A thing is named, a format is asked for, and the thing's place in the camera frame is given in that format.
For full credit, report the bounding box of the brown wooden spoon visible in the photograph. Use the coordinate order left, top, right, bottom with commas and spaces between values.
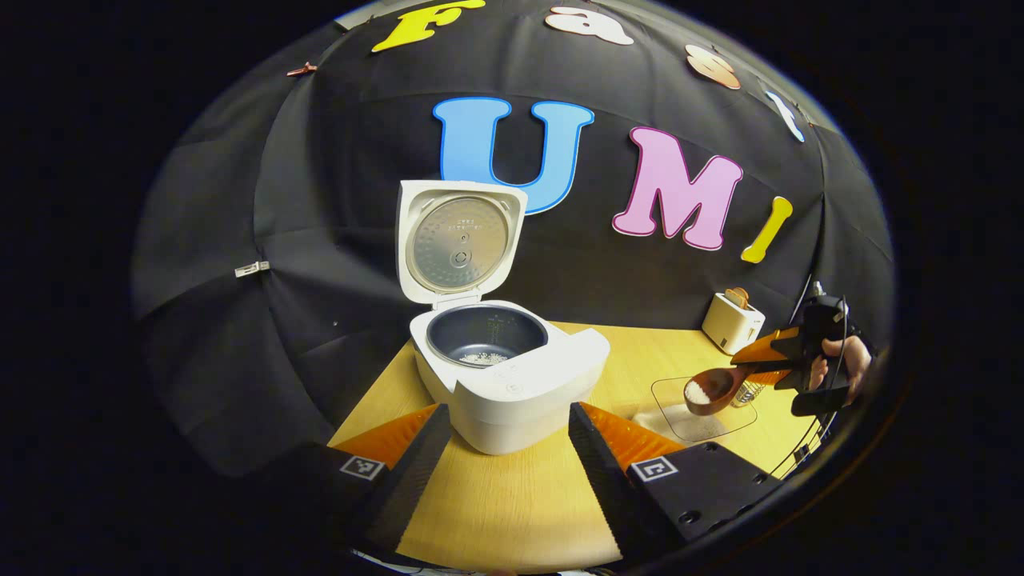
684, 364, 761, 417

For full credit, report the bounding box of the white rice cooker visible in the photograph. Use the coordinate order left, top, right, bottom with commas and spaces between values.
395, 180, 610, 456

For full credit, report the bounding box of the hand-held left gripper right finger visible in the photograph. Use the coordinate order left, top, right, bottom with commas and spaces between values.
568, 402, 785, 563

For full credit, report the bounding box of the clear plastic container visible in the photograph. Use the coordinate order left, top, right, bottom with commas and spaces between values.
651, 376, 758, 443

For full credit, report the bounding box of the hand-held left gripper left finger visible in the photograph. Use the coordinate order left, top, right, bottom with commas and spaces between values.
268, 404, 454, 554

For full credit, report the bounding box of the white wall cable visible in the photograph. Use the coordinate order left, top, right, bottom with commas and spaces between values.
788, 276, 814, 325

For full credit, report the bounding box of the white toaster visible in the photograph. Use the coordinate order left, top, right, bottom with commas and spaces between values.
702, 292, 766, 355

